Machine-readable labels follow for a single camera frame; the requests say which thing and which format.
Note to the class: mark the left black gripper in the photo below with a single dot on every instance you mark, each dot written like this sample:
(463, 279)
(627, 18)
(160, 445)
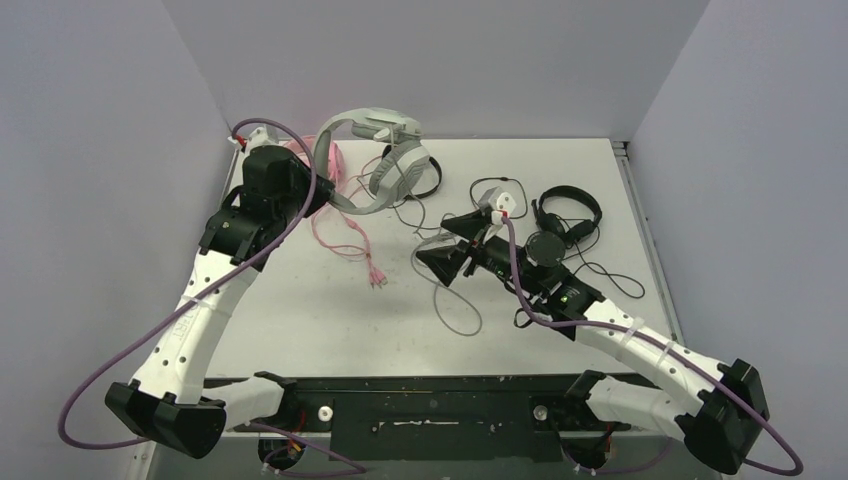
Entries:
(322, 191)

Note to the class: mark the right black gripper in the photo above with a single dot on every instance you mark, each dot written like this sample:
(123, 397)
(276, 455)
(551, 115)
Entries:
(475, 246)

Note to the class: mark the white grey gaming headset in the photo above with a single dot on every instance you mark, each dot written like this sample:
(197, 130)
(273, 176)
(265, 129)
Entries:
(392, 180)

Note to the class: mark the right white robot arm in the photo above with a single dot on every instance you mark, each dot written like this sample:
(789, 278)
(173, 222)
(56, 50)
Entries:
(714, 408)

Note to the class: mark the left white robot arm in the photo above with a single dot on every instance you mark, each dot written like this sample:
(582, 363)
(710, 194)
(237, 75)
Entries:
(166, 400)

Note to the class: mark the small black on-ear headphones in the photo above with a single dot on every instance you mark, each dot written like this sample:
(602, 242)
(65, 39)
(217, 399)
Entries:
(433, 179)

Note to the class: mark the black headset with microphone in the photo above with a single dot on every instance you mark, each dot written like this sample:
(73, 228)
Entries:
(574, 217)

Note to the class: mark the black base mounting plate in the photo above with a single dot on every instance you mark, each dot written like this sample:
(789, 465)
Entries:
(459, 418)

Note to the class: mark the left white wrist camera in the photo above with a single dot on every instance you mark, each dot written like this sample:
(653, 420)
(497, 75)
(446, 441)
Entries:
(263, 135)

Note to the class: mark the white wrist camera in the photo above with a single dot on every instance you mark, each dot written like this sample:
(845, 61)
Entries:
(497, 204)
(263, 135)

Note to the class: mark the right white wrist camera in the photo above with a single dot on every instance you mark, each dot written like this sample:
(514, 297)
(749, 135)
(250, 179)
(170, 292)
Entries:
(497, 204)

